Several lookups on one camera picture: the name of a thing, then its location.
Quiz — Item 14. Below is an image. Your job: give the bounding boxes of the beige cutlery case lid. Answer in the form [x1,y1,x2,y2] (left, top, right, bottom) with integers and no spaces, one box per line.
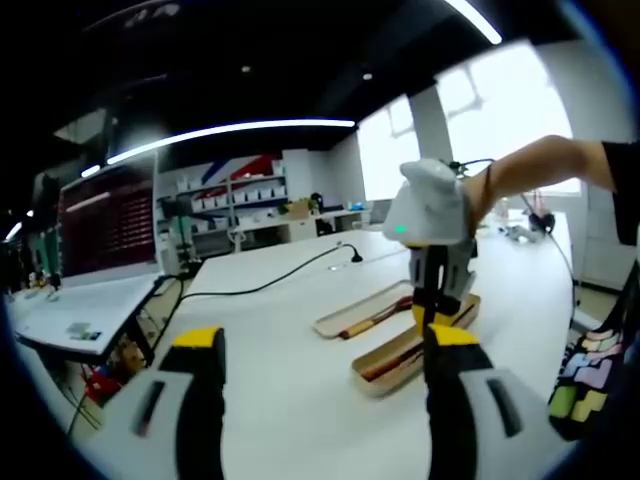
[314,278,482,342]

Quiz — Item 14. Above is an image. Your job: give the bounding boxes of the straight ceiling light strip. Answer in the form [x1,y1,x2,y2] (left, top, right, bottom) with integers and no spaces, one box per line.
[106,117,358,167]

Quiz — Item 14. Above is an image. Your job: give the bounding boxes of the colourful block printed trousers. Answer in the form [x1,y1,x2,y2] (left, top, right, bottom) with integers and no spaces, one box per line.
[546,327,627,442]

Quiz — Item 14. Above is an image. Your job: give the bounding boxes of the curved ceiling light strip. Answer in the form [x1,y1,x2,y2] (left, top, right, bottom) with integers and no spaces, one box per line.
[443,0,504,45]

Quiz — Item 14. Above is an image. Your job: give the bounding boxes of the white laptop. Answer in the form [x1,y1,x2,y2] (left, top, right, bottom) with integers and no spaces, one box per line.
[14,172,167,357]

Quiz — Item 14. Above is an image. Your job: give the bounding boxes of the thin gripper cable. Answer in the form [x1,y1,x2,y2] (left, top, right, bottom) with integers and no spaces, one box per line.
[451,158,582,290]

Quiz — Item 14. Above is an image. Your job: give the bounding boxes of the wooden spoon utensil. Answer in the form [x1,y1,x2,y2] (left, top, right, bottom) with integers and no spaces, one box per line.
[338,297,417,340]

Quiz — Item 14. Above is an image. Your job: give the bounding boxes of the beige cutlery case base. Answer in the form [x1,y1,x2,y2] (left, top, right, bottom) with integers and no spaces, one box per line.
[350,327,452,399]

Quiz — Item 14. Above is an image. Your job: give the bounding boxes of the white office chair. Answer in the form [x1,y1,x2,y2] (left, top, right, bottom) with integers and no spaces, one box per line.
[227,227,251,255]

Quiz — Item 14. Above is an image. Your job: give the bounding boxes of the black power cable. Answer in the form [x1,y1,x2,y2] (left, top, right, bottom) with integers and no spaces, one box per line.
[180,242,364,302]

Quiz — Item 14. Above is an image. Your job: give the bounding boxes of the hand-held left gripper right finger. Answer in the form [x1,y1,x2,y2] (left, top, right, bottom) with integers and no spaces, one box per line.
[423,323,557,480]

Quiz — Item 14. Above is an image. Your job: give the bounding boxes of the white desk with drawers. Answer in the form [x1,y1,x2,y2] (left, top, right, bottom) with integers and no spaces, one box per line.
[234,208,374,242]

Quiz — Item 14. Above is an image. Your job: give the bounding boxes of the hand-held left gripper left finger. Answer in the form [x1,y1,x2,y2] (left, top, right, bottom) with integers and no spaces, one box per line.
[97,326,227,480]

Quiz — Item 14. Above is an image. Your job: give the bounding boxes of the shelf with white bins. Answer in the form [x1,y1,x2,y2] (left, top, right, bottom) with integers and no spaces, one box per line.
[157,159,292,251]

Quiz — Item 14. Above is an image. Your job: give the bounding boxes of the black camera stand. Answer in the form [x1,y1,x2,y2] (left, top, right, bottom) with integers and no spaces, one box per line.
[160,197,201,274]

